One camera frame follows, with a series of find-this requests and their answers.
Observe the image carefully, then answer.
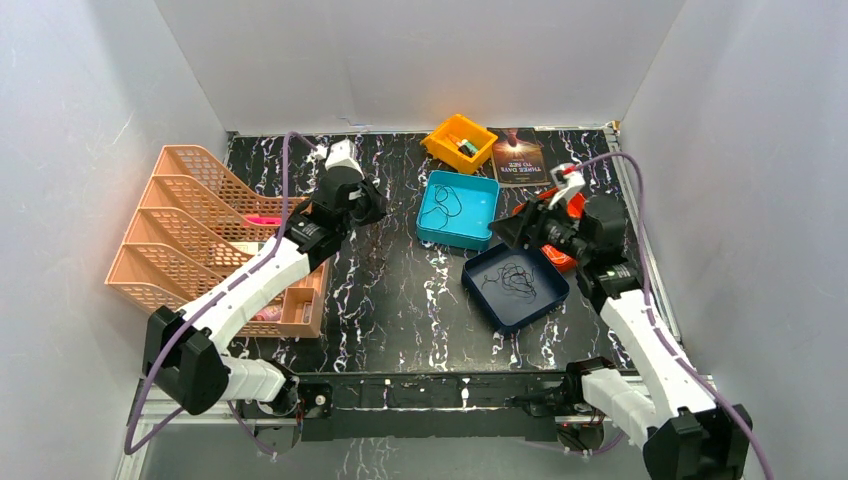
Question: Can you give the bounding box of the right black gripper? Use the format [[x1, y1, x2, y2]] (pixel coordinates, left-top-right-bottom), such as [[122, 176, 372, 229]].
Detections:
[[485, 191, 591, 263]]

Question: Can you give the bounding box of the black thin cable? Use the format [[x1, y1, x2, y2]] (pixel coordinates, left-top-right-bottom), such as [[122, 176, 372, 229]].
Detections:
[[480, 262, 539, 303]]

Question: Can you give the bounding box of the cyan square tray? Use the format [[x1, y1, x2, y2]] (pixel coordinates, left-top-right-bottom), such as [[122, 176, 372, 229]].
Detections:
[[416, 170, 500, 251]]

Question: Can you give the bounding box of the orange square tray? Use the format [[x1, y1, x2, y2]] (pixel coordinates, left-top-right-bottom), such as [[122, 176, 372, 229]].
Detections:
[[538, 188, 586, 273]]

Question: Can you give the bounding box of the brown cable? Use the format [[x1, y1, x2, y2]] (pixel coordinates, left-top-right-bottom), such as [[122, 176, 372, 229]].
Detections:
[[420, 184, 465, 230]]

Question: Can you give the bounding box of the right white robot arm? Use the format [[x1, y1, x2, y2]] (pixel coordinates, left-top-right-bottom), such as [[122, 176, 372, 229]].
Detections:
[[489, 196, 752, 479]]

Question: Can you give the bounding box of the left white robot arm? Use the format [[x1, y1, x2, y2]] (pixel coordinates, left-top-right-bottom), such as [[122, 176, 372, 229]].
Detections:
[[142, 162, 386, 416]]

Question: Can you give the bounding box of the navy square tray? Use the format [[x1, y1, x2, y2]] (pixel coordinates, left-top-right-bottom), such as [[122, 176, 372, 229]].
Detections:
[[461, 243, 570, 334]]

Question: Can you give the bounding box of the dark paperback book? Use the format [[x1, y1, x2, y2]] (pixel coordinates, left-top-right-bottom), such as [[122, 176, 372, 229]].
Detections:
[[489, 127, 550, 188]]

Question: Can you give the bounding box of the yellow plastic bin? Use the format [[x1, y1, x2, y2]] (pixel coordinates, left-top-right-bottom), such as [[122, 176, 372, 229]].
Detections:
[[420, 114, 497, 174]]

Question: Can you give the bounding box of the red pen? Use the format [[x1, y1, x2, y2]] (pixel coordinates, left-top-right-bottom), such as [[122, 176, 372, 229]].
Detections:
[[447, 134, 463, 148]]

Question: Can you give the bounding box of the peach compartment organizer tray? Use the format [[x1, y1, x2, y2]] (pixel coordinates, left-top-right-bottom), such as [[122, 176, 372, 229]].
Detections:
[[213, 231, 331, 338]]

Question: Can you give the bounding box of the pink eraser pack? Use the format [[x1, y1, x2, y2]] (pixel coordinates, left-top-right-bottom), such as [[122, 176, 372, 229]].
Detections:
[[254, 304, 283, 323]]

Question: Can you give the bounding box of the peach mesh file rack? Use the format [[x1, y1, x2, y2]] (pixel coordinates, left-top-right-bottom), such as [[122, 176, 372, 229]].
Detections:
[[105, 145, 282, 313]]

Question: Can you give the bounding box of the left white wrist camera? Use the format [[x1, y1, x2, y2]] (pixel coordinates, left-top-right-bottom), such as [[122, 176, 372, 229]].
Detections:
[[312, 139, 365, 181]]

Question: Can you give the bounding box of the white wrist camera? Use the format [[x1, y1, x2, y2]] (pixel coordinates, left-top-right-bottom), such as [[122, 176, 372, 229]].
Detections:
[[312, 139, 365, 181], [547, 163, 585, 210]]

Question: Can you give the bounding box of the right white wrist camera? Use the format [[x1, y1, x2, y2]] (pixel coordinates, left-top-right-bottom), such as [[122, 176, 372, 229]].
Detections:
[[547, 163, 585, 210]]

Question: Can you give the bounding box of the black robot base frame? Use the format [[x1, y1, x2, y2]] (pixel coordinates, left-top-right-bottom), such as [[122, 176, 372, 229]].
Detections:
[[236, 371, 623, 456]]

